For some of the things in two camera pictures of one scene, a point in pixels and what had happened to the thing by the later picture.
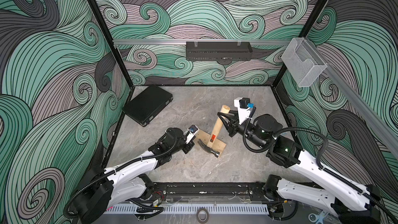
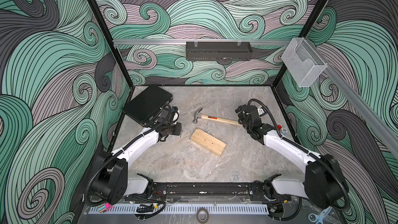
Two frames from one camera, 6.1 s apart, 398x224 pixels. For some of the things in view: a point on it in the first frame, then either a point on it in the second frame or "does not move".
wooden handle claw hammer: (217, 124) to (199, 115)
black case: (146, 105) does not move
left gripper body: (187, 147) to (172, 129)
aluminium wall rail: (200, 41) does not move
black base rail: (211, 192) does not move
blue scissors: (317, 219) does not move
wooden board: (218, 146) does not move
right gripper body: (235, 127) to (241, 117)
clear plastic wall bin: (302, 61) does not move
